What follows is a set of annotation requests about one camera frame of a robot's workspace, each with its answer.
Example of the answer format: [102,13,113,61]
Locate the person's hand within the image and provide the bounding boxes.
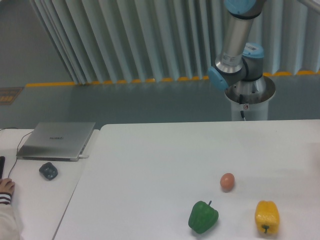
[0,178,16,196]

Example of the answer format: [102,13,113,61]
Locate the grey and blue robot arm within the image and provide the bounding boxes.
[207,0,320,91]

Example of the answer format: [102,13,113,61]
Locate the white sleeved forearm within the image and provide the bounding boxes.
[0,192,20,240]

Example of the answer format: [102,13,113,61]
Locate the silver laptop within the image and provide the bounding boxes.
[16,122,96,162]

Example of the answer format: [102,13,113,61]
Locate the white usb plug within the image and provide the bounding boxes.
[79,155,89,159]

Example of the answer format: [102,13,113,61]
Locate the green bell pepper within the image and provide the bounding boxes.
[188,200,219,234]

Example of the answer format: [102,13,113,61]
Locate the brown egg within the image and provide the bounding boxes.
[220,172,235,191]

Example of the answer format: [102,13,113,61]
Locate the yellow bell pepper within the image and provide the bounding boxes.
[254,200,280,235]

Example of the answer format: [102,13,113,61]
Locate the black cable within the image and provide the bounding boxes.
[0,127,36,179]

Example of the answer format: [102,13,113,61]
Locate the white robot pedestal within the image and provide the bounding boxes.
[225,76,276,121]

